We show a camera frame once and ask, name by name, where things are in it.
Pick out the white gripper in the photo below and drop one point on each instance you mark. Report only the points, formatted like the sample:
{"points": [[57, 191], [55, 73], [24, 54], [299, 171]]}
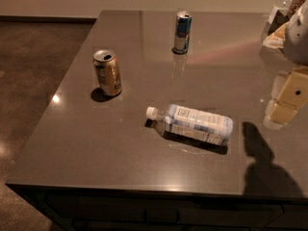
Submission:
{"points": [[297, 38]]}

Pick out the blue silver redbull can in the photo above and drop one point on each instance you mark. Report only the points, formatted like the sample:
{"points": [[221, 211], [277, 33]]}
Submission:
{"points": [[182, 32]]}

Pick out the orange gold soda can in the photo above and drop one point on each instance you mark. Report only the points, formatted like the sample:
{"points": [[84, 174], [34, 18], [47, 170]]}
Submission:
{"points": [[107, 72]]}

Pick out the white paper packet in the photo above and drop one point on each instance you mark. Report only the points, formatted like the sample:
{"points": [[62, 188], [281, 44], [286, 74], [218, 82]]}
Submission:
{"points": [[276, 39]]}

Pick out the clear bottle in background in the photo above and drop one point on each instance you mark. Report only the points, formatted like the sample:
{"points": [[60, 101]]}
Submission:
{"points": [[279, 5]]}

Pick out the clear plastic water bottle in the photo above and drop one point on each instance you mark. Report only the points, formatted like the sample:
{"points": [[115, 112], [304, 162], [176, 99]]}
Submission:
{"points": [[193, 124]]}

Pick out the dark cabinet drawers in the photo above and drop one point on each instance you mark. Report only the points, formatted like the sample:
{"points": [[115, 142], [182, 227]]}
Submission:
{"points": [[82, 209]]}

